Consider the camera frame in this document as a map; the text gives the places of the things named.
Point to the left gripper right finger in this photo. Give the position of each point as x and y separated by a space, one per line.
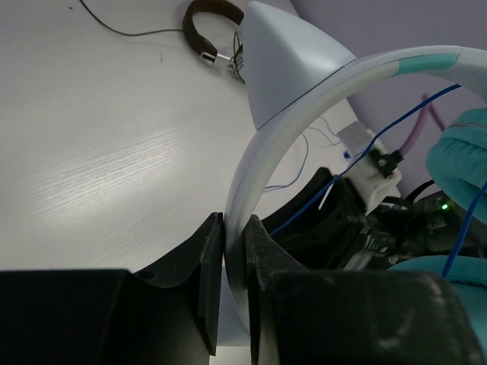
300 316

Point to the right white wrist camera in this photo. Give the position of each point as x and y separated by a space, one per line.
368 181

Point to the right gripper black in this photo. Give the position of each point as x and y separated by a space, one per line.
336 233

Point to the teal cat-ear headphones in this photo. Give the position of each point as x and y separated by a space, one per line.
295 72

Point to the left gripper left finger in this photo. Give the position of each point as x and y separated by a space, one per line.
165 313

